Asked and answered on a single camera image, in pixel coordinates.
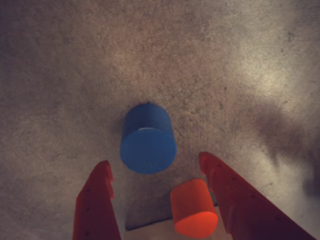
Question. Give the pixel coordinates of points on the blue cylinder block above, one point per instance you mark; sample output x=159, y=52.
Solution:
x=147, y=147

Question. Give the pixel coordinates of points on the red teardrop block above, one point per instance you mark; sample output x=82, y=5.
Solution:
x=192, y=207

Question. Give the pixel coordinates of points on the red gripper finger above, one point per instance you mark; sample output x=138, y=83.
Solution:
x=95, y=212
x=245, y=210

